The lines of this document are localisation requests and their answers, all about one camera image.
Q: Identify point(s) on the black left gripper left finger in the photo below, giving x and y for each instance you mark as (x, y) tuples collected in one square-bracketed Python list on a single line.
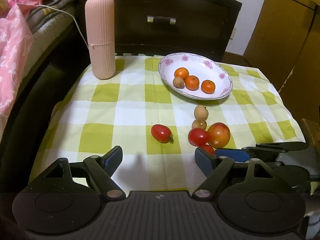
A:
[(100, 171)]

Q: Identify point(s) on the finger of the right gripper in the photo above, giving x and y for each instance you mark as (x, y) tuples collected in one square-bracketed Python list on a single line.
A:
[(242, 155), (285, 146)]

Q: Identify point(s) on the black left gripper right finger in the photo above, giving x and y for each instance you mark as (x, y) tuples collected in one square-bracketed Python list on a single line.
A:
[(215, 169)]

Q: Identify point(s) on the red cherry tomato with stem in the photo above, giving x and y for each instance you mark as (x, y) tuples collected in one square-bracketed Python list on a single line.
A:
[(208, 149)]

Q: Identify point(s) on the large red orange tomato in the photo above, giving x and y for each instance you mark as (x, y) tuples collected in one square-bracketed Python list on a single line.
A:
[(219, 135)]

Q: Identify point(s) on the round red cherry tomato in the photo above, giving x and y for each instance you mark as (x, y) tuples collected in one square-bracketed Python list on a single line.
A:
[(198, 137)]

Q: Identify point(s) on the oblong red cherry tomato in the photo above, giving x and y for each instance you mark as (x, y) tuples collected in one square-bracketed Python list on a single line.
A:
[(161, 133)]

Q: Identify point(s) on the small orange mandarin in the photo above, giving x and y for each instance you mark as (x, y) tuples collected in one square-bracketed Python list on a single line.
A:
[(192, 82)]

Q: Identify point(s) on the green white checkered tablecloth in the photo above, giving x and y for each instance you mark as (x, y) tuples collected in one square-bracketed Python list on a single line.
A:
[(97, 115)]

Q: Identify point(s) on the orange mandarin right in plate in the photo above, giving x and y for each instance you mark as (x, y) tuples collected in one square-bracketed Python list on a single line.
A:
[(208, 86)]

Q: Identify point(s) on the orange mandarin in plate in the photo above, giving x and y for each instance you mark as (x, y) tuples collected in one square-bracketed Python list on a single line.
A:
[(208, 86), (181, 72)]

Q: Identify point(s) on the white floral plate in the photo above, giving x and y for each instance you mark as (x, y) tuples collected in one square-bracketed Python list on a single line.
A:
[(214, 82)]

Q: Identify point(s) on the orange mandarin far in plate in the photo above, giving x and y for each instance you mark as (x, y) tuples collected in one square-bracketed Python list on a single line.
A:
[(181, 72)]

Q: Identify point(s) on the brown wooden wardrobe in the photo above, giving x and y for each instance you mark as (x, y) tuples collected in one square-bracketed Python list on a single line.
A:
[(285, 47)]

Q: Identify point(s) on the pink floral blanket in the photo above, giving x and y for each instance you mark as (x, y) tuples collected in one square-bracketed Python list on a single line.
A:
[(16, 42)]

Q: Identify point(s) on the grey striped mattress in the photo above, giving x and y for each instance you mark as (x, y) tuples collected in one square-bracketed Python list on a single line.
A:
[(47, 23)]

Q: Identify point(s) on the pink ribbed cylinder container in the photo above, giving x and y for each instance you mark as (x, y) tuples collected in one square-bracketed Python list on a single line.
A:
[(99, 16)]

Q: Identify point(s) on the dark wooden nightstand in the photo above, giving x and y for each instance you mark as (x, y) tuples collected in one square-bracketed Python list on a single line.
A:
[(162, 27)]

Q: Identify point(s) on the wall power socket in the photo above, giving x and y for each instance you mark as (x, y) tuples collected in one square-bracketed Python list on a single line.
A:
[(233, 34)]

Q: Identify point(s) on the silver drawer handle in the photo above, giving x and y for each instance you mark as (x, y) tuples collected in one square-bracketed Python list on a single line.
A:
[(161, 20)]

